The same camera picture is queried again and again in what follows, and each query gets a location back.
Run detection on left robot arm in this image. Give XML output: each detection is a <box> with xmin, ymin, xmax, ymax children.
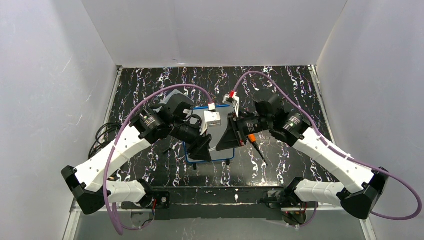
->
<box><xmin>61</xmin><ymin>90</ymin><xmax>212</xmax><ymax>215</ymax></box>

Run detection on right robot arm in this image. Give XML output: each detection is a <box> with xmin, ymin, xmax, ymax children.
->
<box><xmin>216</xmin><ymin>90</ymin><xmax>388</xmax><ymax>220</ymax></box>

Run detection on blue framed whiteboard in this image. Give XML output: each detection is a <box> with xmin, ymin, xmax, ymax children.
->
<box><xmin>183</xmin><ymin>104</ymin><xmax>235</xmax><ymax>165</ymax></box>

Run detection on clear plastic screw box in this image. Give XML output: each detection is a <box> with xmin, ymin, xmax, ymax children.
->
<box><xmin>160</xmin><ymin>89</ymin><xmax>195</xmax><ymax>106</ymax></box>

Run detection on orange handled screwdriver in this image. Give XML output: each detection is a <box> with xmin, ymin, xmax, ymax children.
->
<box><xmin>247</xmin><ymin>134</ymin><xmax>269</xmax><ymax>166</ymax></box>

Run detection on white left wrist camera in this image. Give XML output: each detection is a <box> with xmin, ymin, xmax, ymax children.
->
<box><xmin>203</xmin><ymin>110</ymin><xmax>222</xmax><ymax>130</ymax></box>

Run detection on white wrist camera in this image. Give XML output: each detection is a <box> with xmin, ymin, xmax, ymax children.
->
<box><xmin>222</xmin><ymin>90</ymin><xmax>240</xmax><ymax>117</ymax></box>
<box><xmin>203</xmin><ymin>110</ymin><xmax>222</xmax><ymax>130</ymax></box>

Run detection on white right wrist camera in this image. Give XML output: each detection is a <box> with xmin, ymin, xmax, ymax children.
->
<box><xmin>222</xmin><ymin>90</ymin><xmax>240</xmax><ymax>117</ymax></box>

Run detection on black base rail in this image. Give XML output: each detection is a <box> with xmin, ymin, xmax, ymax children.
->
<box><xmin>122</xmin><ymin>186</ymin><xmax>316</xmax><ymax>224</ymax></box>

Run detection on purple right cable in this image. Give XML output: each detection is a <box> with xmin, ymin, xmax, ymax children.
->
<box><xmin>230</xmin><ymin>70</ymin><xmax>423</xmax><ymax>221</ymax></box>

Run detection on purple cable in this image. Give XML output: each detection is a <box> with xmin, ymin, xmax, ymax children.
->
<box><xmin>102</xmin><ymin>83</ymin><xmax>216</xmax><ymax>237</ymax></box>
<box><xmin>230</xmin><ymin>70</ymin><xmax>423</xmax><ymax>221</ymax></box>

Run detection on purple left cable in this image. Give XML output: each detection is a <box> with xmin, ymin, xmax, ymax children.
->
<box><xmin>102</xmin><ymin>83</ymin><xmax>216</xmax><ymax>237</ymax></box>

